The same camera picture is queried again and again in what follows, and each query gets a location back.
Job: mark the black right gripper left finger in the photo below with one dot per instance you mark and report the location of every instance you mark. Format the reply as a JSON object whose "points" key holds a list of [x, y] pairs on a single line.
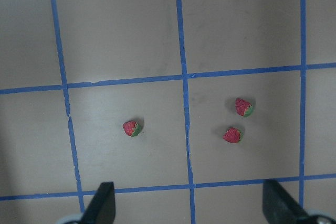
{"points": [[102, 207]]}

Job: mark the red strawberry picked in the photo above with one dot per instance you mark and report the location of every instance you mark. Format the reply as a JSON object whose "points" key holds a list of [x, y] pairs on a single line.
{"points": [[233, 135], [132, 128]]}

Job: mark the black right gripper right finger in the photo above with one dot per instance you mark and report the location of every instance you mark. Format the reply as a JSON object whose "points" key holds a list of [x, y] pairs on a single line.
{"points": [[280, 208]]}

